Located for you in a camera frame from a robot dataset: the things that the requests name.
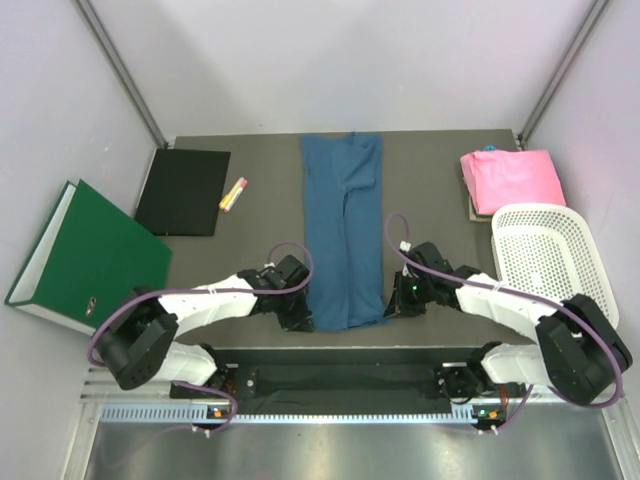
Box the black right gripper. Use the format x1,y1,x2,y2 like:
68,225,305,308
385,270,434,319

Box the blue t shirt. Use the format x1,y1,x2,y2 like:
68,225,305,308
301,133,385,332

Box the white perforated plastic basket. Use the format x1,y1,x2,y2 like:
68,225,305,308
491,203,619,328

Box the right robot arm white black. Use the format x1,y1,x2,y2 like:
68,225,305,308
389,241,633,408

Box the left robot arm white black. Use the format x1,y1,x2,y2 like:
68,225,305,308
88,255,314,397

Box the pink folded t shirt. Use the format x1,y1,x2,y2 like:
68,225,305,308
460,150,566,215

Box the grey slotted cable duct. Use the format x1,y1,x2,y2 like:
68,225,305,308
101,404,499,425

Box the green ring binder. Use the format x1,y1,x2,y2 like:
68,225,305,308
5,181,172,335

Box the right aluminium corner post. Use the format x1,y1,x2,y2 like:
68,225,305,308
515,0,612,150

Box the aluminium corner post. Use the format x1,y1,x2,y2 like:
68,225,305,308
72,0,169,149
515,0,612,150

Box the left aluminium corner post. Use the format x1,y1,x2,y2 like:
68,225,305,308
72,0,169,149

